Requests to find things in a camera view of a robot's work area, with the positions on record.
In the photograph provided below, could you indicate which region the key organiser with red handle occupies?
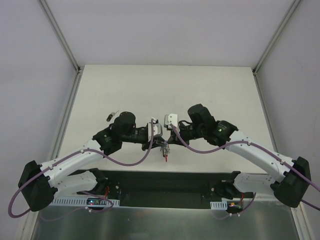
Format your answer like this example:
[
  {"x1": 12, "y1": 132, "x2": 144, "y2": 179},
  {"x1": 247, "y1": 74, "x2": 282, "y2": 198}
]
[{"x1": 156, "y1": 140, "x2": 170, "y2": 163}]

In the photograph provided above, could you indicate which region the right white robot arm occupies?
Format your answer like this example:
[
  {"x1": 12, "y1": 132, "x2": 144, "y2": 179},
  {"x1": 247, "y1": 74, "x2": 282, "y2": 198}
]
[{"x1": 164, "y1": 103, "x2": 311, "y2": 208}]

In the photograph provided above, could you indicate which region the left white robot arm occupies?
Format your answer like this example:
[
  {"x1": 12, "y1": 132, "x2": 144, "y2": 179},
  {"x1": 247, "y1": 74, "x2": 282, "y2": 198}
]
[{"x1": 18, "y1": 111, "x2": 163, "y2": 212}]

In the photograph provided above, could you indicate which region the key with black head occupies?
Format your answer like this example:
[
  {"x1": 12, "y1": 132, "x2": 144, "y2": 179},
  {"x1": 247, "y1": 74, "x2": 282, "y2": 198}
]
[{"x1": 106, "y1": 110, "x2": 119, "y2": 122}]

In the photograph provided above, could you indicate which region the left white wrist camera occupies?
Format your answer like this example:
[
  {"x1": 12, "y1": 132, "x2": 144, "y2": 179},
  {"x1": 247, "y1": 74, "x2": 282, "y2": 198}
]
[{"x1": 147, "y1": 118, "x2": 163, "y2": 142}]

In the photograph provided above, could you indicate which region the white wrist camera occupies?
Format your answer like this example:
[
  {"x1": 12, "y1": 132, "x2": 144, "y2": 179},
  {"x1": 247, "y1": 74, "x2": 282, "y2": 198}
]
[
  {"x1": 147, "y1": 118, "x2": 163, "y2": 142},
  {"x1": 163, "y1": 113, "x2": 179, "y2": 131}
]

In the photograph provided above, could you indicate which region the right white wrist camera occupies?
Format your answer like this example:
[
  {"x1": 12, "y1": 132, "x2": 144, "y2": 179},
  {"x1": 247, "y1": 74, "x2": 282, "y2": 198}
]
[{"x1": 163, "y1": 113, "x2": 179, "y2": 131}]

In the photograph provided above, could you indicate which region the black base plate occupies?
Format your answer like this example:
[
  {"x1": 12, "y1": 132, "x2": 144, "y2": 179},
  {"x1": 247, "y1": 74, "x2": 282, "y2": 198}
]
[{"x1": 74, "y1": 168, "x2": 286, "y2": 208}]

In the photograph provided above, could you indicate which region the right white cable duct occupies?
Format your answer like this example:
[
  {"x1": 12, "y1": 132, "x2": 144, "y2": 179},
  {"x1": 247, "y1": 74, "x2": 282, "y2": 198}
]
[{"x1": 210, "y1": 200, "x2": 228, "y2": 211}]

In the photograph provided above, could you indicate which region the white cable duct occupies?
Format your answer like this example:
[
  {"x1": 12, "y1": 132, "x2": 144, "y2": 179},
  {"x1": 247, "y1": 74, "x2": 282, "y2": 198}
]
[
  {"x1": 50, "y1": 196, "x2": 120, "y2": 208},
  {"x1": 210, "y1": 200, "x2": 228, "y2": 211}
]

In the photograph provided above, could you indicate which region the left white cable duct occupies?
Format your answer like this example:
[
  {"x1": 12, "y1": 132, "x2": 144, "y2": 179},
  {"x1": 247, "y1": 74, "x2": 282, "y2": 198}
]
[{"x1": 50, "y1": 196, "x2": 120, "y2": 208}]

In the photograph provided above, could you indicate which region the left aluminium frame post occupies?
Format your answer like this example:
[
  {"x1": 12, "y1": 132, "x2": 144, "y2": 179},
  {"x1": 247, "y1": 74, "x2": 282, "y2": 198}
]
[{"x1": 37, "y1": 0, "x2": 82, "y2": 73}]

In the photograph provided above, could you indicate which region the aluminium frame post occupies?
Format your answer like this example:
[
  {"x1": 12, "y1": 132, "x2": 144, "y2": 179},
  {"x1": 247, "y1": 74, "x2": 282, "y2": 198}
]
[
  {"x1": 37, "y1": 0, "x2": 82, "y2": 73},
  {"x1": 252, "y1": 0, "x2": 303, "y2": 76}
]

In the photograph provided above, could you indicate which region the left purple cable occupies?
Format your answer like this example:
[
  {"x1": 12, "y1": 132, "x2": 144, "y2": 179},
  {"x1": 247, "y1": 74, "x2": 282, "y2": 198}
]
[{"x1": 7, "y1": 118, "x2": 156, "y2": 221}]

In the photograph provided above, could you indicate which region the right aluminium frame post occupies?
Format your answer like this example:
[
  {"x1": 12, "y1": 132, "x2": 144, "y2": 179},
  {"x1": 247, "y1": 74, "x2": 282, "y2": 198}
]
[{"x1": 252, "y1": 0, "x2": 303, "y2": 76}]

